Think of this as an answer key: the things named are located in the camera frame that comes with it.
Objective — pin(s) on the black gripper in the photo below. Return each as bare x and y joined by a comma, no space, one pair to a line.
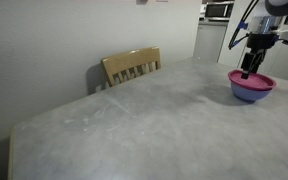
256,42

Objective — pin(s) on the pink round plastic lid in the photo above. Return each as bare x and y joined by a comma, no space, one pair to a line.
256,82

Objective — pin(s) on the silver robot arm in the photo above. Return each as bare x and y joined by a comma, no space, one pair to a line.
262,19

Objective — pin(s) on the blue plastic bowl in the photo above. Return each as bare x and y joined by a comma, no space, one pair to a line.
247,94

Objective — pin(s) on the grey cabinet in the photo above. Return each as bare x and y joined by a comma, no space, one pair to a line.
209,40

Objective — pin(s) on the microwave oven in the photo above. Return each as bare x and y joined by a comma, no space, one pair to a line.
220,11

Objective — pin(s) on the wooden chair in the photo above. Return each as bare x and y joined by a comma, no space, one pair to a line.
132,64

